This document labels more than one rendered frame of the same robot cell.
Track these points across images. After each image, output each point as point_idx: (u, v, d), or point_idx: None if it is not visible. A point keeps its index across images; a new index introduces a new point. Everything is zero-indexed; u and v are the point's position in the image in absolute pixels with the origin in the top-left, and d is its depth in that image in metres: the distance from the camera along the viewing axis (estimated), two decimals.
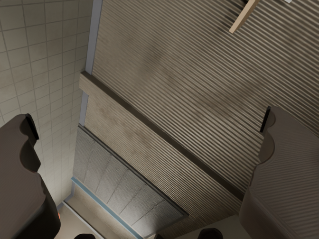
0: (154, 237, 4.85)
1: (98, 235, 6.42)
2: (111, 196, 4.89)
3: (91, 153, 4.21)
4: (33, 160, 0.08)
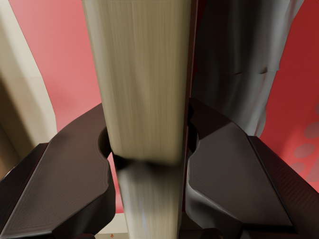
0: None
1: None
2: None
3: None
4: (108, 144, 0.09)
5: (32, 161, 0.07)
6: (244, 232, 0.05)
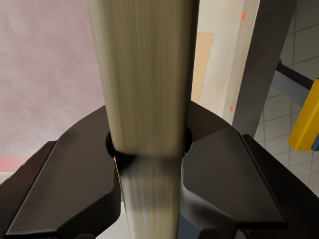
0: None
1: None
2: None
3: None
4: None
5: (40, 159, 0.07)
6: (239, 231, 0.05)
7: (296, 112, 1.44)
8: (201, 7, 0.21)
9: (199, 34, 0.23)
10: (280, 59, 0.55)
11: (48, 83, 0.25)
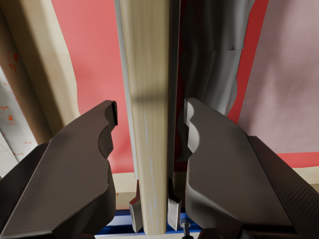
0: None
1: None
2: None
3: None
4: (108, 144, 0.09)
5: (32, 161, 0.07)
6: (244, 232, 0.05)
7: None
8: None
9: None
10: None
11: None
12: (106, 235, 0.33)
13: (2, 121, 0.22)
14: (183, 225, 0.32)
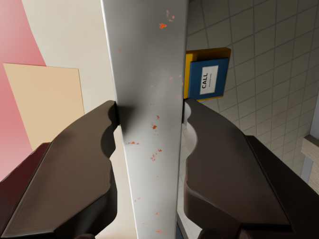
0: None
1: None
2: None
3: None
4: (110, 144, 0.09)
5: (34, 160, 0.07)
6: (242, 232, 0.05)
7: None
8: (38, 24, 0.11)
9: (52, 70, 0.13)
10: None
11: None
12: None
13: None
14: None
